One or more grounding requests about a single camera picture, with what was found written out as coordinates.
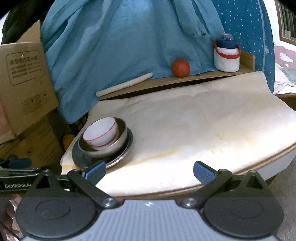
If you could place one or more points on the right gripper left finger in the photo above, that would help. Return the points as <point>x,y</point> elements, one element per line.
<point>85,182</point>

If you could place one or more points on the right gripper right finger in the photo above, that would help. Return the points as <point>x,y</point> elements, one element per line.
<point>213,182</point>

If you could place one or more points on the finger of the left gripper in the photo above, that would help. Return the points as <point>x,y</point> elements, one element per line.
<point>16,164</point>

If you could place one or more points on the steel plate with sticker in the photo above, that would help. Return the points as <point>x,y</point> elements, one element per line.
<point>83,161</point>

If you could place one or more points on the white bowl red rim back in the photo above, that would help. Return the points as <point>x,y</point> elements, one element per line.
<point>103,125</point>

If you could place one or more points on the white bowl red rim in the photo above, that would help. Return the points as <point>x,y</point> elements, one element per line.
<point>104,139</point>
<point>103,125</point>

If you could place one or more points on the deep steel bowl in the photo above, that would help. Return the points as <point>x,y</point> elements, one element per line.
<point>110,150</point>

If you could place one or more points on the white bowl red rim front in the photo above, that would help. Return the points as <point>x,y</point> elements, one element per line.
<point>104,139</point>

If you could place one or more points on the person's left hand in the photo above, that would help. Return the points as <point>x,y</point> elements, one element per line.
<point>7,214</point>

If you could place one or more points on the lower cardboard box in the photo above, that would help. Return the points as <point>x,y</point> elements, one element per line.
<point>38,143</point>

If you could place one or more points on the cardboard box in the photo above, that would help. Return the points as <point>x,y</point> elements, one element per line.
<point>38,143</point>
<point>27,94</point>

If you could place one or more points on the upper cardboard box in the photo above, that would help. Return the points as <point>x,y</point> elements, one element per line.
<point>27,94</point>

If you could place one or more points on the white foam rod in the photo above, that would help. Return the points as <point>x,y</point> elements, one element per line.
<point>124,85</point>

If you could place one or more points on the red tomato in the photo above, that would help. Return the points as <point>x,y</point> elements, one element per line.
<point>180,68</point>

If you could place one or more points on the wooden shelf board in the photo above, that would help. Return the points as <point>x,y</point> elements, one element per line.
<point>247,65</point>

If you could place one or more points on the white blue water bottle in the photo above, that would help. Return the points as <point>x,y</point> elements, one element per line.
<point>227,53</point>

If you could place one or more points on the blue cloth drape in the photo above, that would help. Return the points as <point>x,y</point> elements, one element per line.
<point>94,45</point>

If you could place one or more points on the bed with crumpled bedding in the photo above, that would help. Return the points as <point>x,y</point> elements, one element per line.
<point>284,70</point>

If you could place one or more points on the blue dotted tent fabric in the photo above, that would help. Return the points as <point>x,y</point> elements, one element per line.
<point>249,24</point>

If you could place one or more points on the barred window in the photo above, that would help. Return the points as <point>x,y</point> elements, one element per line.
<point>286,22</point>

